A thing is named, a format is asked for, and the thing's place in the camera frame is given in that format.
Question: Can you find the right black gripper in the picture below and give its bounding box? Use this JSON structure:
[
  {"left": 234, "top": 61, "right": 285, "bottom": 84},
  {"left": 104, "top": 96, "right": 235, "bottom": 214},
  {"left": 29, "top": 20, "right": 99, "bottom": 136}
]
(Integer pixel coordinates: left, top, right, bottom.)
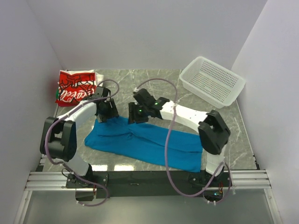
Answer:
[{"left": 128, "top": 102, "right": 150, "bottom": 125}]

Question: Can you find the blue t shirt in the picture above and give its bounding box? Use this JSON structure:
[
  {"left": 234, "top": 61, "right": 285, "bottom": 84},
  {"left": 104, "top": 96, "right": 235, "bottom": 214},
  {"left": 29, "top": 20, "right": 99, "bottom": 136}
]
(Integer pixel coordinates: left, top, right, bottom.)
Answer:
[{"left": 85, "top": 117, "right": 203, "bottom": 172}]

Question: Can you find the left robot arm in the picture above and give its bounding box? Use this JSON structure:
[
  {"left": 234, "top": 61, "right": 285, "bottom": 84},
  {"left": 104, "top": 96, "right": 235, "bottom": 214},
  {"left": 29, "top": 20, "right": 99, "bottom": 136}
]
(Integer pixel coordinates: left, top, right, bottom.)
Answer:
[{"left": 40, "top": 86, "right": 119, "bottom": 188}]

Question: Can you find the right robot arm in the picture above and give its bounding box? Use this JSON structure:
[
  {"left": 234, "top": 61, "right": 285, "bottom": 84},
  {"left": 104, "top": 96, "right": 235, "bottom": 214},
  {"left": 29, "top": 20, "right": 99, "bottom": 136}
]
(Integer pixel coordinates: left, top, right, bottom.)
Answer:
[{"left": 129, "top": 88, "right": 231, "bottom": 186}]

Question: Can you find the folded red Coca-Cola shirt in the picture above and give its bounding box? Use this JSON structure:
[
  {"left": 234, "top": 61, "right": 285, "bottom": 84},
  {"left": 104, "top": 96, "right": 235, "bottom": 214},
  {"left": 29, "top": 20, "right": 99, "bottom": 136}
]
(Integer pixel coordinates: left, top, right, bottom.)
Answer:
[{"left": 55, "top": 70, "right": 104, "bottom": 107}]

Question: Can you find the white plastic basket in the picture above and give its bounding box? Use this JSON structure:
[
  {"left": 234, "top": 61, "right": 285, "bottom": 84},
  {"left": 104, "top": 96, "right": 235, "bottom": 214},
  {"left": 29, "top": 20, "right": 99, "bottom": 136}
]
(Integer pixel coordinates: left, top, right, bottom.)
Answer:
[{"left": 179, "top": 56, "right": 246, "bottom": 109}]

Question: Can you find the black base bar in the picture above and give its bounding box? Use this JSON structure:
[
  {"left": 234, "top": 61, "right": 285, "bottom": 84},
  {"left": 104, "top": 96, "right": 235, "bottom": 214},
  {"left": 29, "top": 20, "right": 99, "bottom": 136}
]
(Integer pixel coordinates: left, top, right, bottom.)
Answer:
[{"left": 66, "top": 170, "right": 229, "bottom": 199}]

